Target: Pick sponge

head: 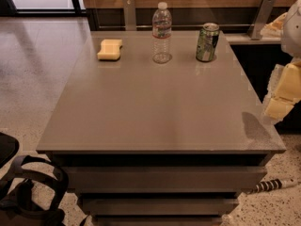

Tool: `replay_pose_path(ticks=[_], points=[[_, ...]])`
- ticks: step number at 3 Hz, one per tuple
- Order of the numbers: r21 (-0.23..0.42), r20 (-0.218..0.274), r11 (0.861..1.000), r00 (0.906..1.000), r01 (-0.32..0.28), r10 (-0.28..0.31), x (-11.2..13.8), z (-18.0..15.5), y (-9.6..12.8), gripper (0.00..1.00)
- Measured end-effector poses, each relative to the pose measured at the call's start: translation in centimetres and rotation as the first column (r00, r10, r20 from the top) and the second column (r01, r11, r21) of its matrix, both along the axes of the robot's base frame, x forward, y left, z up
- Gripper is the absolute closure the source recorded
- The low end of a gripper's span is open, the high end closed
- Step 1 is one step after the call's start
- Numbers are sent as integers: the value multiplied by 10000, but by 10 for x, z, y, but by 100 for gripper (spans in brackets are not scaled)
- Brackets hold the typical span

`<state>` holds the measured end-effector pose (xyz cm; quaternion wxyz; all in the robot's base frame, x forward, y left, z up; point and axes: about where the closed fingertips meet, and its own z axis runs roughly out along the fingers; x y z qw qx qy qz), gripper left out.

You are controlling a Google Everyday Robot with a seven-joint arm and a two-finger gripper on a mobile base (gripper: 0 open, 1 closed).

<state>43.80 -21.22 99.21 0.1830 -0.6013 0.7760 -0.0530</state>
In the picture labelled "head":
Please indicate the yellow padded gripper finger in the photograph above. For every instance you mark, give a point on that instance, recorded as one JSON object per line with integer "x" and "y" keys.
{"x": 284, "y": 91}

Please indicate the yellow sponge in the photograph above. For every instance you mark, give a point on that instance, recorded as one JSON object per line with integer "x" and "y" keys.
{"x": 110, "y": 49}

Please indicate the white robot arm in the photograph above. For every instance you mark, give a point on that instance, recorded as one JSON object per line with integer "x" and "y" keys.
{"x": 291, "y": 37}

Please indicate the low grey side shelf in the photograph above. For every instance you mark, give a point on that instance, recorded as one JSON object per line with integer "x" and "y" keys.
{"x": 244, "y": 39}

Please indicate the green soda can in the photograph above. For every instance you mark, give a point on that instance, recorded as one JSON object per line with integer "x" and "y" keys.
{"x": 207, "y": 41}

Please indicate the clear plastic water bottle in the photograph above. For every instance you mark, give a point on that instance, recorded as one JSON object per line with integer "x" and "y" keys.
{"x": 161, "y": 33}

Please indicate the grey drawer table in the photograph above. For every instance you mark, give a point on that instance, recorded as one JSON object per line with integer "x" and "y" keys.
{"x": 159, "y": 145}

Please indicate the black chair seat edge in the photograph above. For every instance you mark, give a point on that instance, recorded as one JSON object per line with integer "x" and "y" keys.
{"x": 9, "y": 146}

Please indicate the right metal wall bracket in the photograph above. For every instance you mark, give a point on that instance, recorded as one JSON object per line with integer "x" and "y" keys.
{"x": 261, "y": 18}

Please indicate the metal wall bracket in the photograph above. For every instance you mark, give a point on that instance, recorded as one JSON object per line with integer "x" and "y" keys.
{"x": 129, "y": 15}
{"x": 261, "y": 18}

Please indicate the striped black white handle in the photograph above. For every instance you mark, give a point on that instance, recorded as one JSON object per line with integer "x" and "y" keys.
{"x": 274, "y": 184}

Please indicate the left metal wall bracket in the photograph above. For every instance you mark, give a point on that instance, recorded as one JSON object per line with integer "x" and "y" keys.
{"x": 129, "y": 15}

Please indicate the dark window frame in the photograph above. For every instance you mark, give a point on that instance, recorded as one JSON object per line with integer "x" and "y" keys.
{"x": 41, "y": 7}

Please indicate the black bag with straps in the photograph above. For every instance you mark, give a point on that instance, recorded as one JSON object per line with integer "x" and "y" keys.
{"x": 16, "y": 205}

